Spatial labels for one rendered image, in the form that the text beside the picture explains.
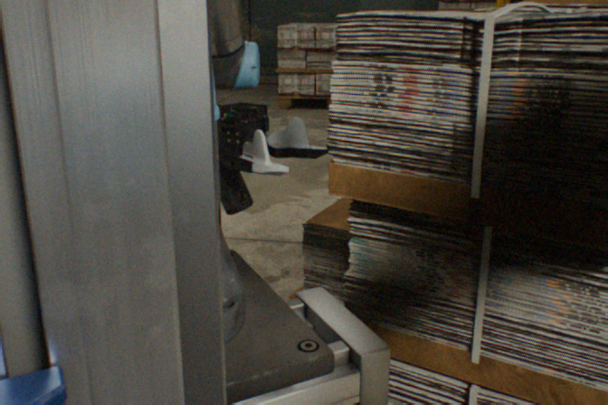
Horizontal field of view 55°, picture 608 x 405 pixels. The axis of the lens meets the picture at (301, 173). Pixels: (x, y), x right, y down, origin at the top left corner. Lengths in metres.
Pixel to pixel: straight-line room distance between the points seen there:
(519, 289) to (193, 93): 0.63
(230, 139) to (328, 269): 0.55
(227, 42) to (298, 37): 5.14
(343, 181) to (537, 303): 0.27
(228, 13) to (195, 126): 0.70
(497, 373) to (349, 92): 0.39
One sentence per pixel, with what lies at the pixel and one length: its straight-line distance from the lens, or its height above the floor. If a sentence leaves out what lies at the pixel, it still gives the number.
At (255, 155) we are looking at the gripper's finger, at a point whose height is 0.87.
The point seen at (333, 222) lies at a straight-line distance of 1.32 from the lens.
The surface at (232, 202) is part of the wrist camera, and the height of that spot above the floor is 0.78.
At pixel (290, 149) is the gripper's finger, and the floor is 0.86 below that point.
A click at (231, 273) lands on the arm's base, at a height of 0.86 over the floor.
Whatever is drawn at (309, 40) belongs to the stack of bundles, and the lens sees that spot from 6.00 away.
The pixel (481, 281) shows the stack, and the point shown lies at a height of 0.75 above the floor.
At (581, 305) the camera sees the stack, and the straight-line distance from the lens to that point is 0.75.
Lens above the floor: 1.08
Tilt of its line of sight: 16 degrees down
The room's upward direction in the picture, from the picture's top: straight up
